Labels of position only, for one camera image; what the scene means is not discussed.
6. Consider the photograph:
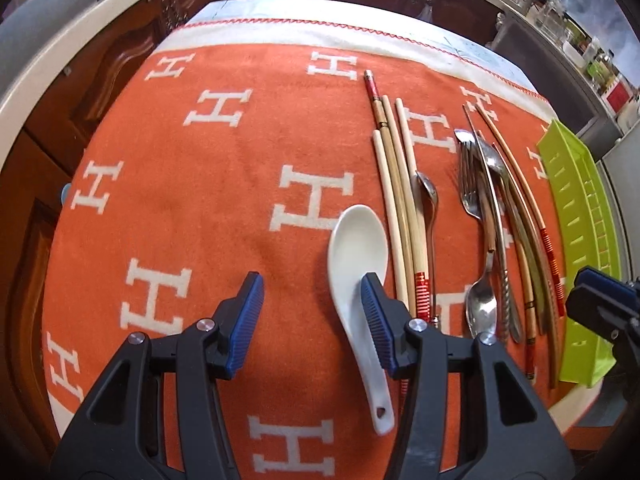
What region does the plain brown wooden chopstick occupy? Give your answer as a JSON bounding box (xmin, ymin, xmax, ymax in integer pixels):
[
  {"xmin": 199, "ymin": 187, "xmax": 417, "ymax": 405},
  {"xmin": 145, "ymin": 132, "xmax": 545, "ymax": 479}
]
[{"xmin": 500, "ymin": 180, "xmax": 560, "ymax": 390}]

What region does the red box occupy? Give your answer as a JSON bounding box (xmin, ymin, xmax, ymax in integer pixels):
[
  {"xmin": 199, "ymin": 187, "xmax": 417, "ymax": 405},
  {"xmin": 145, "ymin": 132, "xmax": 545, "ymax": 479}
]
[{"xmin": 606, "ymin": 80, "xmax": 632, "ymax": 111}]

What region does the bundle of wooden chopsticks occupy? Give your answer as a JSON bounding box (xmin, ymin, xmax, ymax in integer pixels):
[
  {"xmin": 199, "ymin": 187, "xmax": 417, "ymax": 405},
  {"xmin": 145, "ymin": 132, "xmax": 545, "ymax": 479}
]
[{"xmin": 381, "ymin": 95, "xmax": 433, "ymax": 323}]

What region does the dark brown red-tipped chopstick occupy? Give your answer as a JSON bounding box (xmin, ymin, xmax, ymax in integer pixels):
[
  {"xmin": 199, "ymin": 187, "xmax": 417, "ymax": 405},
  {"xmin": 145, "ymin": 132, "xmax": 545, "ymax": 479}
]
[{"xmin": 364, "ymin": 70, "xmax": 391, "ymax": 133}]

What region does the pale table cover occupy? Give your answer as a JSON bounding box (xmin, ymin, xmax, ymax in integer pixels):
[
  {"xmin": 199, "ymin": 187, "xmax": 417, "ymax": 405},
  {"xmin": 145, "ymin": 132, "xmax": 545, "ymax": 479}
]
[{"xmin": 192, "ymin": 0, "xmax": 531, "ymax": 86}]

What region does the light wooden chopstick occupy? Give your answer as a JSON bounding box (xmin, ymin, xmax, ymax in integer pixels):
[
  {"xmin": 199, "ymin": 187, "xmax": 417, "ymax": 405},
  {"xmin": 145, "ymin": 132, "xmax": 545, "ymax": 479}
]
[
  {"xmin": 371, "ymin": 129, "xmax": 408, "ymax": 311},
  {"xmin": 395, "ymin": 98, "xmax": 428, "ymax": 241}
]

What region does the white cabinet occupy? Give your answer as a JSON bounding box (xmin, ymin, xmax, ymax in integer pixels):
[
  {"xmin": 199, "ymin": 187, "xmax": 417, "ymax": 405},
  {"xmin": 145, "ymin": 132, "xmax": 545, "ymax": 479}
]
[{"xmin": 600, "ymin": 125, "xmax": 640, "ymax": 271}]

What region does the medium metal spoon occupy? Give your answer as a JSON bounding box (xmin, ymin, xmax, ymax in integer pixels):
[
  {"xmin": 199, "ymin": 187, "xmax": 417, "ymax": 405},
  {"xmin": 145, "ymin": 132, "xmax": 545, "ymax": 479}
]
[{"xmin": 465, "ymin": 250, "xmax": 500, "ymax": 338}]

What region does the grey kitchen appliance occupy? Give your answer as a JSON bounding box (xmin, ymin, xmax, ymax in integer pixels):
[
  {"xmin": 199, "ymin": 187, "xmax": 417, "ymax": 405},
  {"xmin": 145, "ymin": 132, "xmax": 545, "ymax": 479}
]
[{"xmin": 487, "ymin": 12, "xmax": 626, "ymax": 161}]

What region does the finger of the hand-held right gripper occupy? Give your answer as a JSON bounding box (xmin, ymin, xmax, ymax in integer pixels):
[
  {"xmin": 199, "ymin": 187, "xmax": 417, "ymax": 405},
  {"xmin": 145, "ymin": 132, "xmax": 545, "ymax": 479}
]
[{"xmin": 565, "ymin": 266, "xmax": 640, "ymax": 356}]

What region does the orange patterned blanket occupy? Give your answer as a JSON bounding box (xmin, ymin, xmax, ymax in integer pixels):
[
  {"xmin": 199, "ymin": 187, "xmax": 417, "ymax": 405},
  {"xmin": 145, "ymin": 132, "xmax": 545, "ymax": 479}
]
[{"xmin": 42, "ymin": 19, "xmax": 568, "ymax": 480}]

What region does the small metal spoon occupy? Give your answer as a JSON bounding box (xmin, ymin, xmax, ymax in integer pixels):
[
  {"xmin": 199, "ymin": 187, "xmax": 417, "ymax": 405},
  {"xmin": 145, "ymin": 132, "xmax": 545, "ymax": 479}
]
[{"xmin": 414, "ymin": 170, "xmax": 443, "ymax": 328}]

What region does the green plastic utensil tray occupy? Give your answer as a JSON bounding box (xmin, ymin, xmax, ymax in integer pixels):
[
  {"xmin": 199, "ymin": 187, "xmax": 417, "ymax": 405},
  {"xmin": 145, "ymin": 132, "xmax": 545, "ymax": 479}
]
[{"xmin": 536, "ymin": 119, "xmax": 623, "ymax": 388}]

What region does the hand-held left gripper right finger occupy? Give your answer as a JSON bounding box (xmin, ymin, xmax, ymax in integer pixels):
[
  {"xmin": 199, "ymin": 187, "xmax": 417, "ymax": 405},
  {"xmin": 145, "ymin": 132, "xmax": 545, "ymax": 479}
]
[{"xmin": 360, "ymin": 272, "xmax": 576, "ymax": 480}]

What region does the brown chopstick red striped end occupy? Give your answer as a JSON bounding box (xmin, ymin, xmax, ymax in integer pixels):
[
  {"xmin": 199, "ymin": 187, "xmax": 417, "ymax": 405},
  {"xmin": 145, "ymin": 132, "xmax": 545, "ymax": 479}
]
[{"xmin": 474, "ymin": 102, "xmax": 561, "ymax": 318}]

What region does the white ceramic spoon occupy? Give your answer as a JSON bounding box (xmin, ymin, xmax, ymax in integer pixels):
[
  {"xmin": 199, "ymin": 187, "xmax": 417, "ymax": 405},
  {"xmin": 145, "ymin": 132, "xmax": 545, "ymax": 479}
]
[{"xmin": 327, "ymin": 204, "xmax": 396, "ymax": 437}]

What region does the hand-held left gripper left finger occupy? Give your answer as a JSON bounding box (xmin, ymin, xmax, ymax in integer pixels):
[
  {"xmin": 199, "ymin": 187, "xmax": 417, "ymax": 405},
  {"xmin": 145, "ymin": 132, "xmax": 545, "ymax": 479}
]
[{"xmin": 50, "ymin": 271, "xmax": 266, "ymax": 480}]

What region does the metal fork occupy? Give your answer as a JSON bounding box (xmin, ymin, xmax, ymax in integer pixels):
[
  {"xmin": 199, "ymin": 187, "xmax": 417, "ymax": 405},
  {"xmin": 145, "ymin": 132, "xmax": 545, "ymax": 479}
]
[{"xmin": 457, "ymin": 140, "xmax": 523, "ymax": 343}]

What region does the brown chopstick banded end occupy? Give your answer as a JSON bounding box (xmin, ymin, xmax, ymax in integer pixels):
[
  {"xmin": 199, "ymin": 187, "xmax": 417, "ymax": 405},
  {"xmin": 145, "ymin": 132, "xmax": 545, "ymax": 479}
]
[{"xmin": 510, "ymin": 220, "xmax": 540, "ymax": 380}]

